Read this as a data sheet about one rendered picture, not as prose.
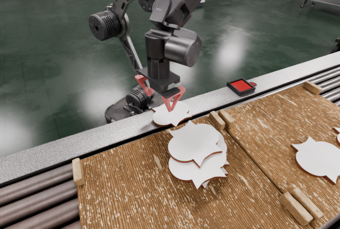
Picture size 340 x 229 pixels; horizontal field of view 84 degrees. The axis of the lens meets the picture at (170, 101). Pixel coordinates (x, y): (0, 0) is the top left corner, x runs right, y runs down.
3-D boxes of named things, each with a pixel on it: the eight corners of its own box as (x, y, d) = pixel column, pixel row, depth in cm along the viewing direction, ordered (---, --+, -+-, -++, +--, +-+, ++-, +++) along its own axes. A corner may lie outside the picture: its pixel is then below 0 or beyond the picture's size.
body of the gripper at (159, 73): (161, 92, 46) (161, 65, 42) (138, 76, 52) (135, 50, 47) (180, 83, 50) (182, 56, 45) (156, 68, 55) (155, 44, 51)
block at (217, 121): (208, 118, 59) (209, 111, 58) (212, 116, 60) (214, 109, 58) (219, 131, 55) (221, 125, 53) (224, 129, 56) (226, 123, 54)
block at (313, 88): (301, 86, 72) (305, 80, 71) (304, 85, 73) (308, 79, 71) (315, 95, 68) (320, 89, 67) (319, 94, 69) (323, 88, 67)
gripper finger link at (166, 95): (166, 121, 50) (166, 92, 44) (150, 107, 54) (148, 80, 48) (184, 109, 54) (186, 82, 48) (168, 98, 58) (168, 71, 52)
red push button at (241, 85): (229, 86, 76) (229, 83, 75) (241, 82, 78) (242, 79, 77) (239, 94, 72) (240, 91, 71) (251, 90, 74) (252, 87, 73)
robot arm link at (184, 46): (174, 16, 49) (158, -5, 41) (215, 24, 44) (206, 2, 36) (157, 59, 50) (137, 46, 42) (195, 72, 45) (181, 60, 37)
